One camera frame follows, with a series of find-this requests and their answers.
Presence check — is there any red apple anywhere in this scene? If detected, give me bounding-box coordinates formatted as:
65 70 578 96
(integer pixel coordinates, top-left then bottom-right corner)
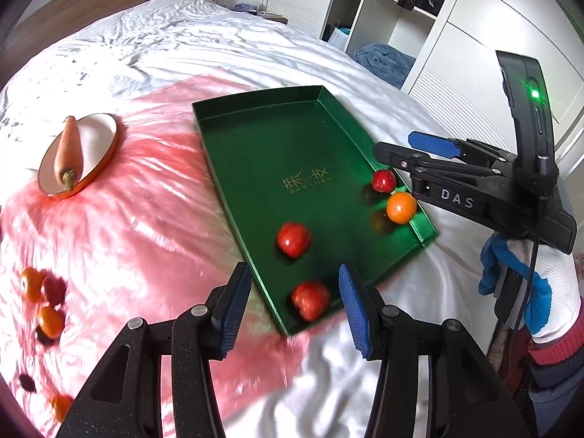
291 281 331 322
276 222 312 259
41 277 66 307
371 169 397 194

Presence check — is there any smooth orange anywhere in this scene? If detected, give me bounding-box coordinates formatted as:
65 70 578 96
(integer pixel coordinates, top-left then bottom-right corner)
386 191 418 224

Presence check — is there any red apple back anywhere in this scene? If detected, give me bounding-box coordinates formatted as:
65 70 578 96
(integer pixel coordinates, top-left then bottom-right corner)
41 277 66 307

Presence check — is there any red striped sleeve forearm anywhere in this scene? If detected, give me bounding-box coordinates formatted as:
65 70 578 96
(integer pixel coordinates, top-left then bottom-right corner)
497 299 584 438

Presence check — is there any blue white gloved right hand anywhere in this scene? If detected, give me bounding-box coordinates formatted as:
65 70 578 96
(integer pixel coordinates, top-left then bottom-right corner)
478 234 581 344

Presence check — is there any large front mandarin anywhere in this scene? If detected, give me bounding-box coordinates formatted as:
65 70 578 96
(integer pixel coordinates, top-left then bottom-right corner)
49 395 74 423

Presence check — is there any lone dark plum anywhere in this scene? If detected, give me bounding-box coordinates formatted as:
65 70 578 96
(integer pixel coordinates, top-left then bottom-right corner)
18 374 37 392

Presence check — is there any blue folded towel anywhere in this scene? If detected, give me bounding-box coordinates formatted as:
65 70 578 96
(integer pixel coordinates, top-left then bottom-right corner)
352 43 416 89

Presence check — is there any middle small orange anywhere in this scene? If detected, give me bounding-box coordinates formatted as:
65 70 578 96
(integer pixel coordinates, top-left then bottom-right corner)
38 306 65 340

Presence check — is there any green rectangular tray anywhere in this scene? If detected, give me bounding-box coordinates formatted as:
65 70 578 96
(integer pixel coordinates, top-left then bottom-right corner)
193 86 438 336

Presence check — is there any white wardrobe shelving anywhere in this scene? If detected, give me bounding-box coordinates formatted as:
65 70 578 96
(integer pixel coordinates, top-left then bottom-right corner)
266 0 583 175

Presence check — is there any white bed duvet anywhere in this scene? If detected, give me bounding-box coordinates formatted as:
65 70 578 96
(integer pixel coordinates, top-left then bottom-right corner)
1 0 496 437

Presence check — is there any back left mandarin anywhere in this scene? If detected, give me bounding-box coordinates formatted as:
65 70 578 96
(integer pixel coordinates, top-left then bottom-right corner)
21 267 45 304

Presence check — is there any pink plastic sheet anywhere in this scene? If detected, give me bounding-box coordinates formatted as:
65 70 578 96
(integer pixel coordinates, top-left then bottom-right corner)
0 75 321 438

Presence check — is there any orange carrot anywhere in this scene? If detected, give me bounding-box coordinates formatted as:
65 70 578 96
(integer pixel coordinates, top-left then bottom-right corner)
53 116 83 192

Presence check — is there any orange rimmed white plate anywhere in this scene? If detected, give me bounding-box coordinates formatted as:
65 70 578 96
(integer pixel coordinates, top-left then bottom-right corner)
36 113 120 199

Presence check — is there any black cable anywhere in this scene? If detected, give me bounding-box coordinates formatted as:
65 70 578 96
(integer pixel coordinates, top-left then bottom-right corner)
501 200 546 375

